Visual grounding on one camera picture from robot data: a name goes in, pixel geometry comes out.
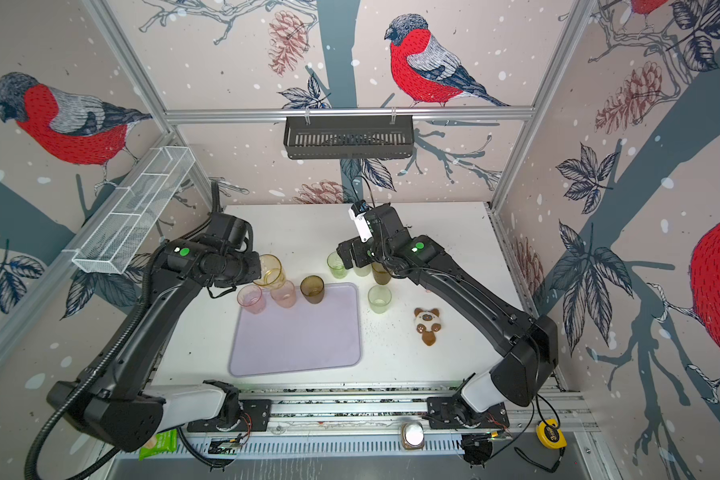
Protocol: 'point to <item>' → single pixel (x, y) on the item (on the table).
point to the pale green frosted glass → (362, 271)
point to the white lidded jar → (413, 436)
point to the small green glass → (336, 265)
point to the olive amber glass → (312, 288)
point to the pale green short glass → (379, 297)
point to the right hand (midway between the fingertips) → (349, 246)
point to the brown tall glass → (380, 273)
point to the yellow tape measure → (547, 430)
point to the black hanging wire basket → (349, 139)
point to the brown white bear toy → (428, 322)
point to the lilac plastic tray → (304, 336)
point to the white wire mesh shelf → (132, 210)
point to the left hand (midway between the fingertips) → (254, 270)
